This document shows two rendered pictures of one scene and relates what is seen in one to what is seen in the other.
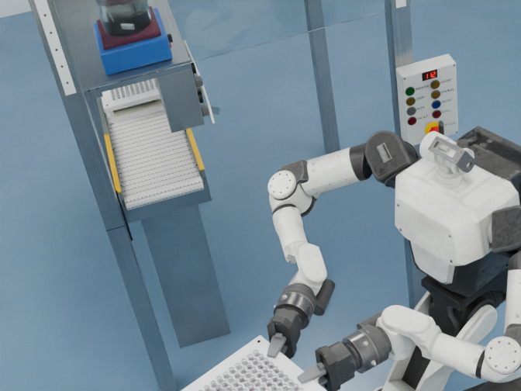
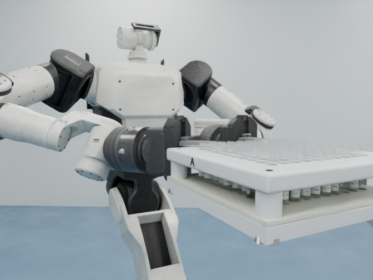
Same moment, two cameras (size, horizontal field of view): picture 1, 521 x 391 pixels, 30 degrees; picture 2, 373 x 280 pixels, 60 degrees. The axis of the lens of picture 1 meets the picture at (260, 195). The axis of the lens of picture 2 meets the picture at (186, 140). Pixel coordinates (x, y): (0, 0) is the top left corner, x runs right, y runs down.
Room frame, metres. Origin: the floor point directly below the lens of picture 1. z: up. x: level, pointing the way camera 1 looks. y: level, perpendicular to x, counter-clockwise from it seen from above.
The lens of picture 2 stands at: (1.49, 0.58, 1.10)
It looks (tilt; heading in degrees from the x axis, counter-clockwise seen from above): 5 degrees down; 274
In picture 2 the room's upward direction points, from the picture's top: straight up
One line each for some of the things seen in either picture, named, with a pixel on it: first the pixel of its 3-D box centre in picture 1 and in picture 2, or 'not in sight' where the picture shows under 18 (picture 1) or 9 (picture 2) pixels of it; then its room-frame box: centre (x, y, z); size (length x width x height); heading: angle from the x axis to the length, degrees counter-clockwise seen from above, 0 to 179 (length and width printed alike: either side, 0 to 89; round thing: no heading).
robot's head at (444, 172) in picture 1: (446, 157); (135, 42); (1.72, -0.43, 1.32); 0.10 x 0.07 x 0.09; 31
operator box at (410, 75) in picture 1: (427, 101); not in sight; (2.45, -0.56, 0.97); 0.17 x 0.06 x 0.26; 97
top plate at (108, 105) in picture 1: (133, 84); not in sight; (3.03, 0.37, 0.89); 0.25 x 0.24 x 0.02; 97
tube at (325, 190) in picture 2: not in sight; (325, 180); (1.34, 0.17, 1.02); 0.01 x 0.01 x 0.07
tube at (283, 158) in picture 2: not in sight; (283, 186); (1.40, 0.20, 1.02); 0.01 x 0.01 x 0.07
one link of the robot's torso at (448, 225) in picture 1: (468, 212); (132, 108); (1.75, -0.48, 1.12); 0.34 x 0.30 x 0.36; 31
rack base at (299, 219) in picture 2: not in sight; (275, 191); (1.39, 0.10, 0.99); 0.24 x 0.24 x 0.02; 31
